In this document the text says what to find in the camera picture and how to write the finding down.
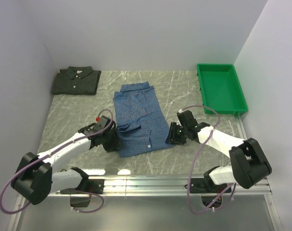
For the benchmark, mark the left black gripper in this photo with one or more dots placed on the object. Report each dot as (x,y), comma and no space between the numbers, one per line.
(112,147)

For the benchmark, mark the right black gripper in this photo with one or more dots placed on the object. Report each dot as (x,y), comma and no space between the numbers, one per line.
(172,137)

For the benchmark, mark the blue checked long sleeve shirt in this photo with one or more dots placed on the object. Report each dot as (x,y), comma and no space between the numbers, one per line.
(140,123)

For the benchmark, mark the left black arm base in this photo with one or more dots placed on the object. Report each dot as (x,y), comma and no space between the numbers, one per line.
(81,196)

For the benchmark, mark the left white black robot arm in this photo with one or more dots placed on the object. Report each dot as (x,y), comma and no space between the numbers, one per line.
(37,174)

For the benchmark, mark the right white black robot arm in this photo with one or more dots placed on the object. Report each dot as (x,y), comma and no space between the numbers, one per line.
(248,163)

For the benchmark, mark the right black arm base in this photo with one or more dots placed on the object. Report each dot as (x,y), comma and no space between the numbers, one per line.
(201,185)

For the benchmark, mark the dark green folded shirt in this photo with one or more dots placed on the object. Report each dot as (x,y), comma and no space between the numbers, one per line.
(76,81)

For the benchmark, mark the green plastic tray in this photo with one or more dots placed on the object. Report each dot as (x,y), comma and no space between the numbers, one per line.
(220,89)

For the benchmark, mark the aluminium mounting rail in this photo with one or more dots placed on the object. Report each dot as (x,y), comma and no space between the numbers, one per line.
(126,185)

